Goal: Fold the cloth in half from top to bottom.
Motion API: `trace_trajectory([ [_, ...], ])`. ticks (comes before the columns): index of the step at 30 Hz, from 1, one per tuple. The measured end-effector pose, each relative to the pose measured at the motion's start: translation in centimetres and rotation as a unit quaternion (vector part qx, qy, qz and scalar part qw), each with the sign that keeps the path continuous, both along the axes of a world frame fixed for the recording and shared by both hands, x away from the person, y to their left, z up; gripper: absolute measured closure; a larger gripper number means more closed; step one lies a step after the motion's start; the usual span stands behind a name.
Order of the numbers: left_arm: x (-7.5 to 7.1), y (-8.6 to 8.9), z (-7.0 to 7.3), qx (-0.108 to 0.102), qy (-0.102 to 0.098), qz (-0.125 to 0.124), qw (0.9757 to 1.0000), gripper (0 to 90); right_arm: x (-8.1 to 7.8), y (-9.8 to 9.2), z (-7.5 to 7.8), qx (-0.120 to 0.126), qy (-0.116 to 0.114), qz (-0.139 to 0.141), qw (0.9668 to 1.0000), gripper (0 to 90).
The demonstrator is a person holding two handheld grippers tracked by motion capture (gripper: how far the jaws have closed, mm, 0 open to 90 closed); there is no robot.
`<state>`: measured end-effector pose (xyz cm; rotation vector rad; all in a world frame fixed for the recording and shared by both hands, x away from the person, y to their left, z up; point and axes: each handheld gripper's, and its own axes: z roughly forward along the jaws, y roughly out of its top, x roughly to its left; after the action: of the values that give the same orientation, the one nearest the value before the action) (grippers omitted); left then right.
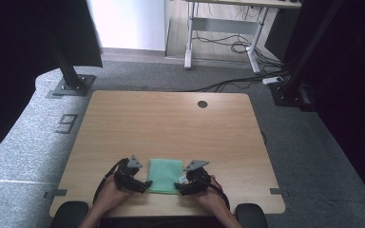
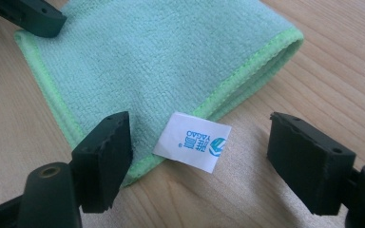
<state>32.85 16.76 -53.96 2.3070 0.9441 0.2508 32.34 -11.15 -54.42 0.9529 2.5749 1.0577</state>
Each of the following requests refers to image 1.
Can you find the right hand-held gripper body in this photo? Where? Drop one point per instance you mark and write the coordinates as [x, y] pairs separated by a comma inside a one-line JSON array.
[[198, 179]]

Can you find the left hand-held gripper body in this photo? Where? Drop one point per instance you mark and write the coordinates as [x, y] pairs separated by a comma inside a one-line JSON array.
[[126, 175]]

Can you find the green microfibre cloth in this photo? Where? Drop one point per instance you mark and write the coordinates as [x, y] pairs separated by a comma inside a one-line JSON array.
[[164, 177]]

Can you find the person's right hand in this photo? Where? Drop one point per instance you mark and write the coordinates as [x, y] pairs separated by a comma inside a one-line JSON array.
[[210, 199]]

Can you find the person's left hand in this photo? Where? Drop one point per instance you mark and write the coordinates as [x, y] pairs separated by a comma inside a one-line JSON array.
[[111, 198]]

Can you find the grey tape strip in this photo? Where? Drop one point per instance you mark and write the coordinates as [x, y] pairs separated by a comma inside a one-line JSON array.
[[55, 193], [278, 191]]

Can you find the dark round table grommet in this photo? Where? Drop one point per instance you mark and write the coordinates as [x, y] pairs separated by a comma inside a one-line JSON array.
[[202, 104]]

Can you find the dark tape floor marking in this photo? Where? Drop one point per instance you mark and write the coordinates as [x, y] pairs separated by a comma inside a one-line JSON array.
[[66, 123]]

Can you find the black metal stand with base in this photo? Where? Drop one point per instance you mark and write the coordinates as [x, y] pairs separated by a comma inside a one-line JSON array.
[[72, 84], [293, 91]]

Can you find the white power strip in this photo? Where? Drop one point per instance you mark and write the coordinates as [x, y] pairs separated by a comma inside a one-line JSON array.
[[273, 80]]

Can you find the black curtain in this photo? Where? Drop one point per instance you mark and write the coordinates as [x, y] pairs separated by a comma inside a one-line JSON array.
[[351, 95], [19, 63]]

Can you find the black box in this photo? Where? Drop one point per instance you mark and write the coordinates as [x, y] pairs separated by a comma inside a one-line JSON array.
[[280, 31]]

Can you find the white metal desk frame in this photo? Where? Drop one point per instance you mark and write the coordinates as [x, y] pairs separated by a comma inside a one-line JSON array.
[[223, 26]]

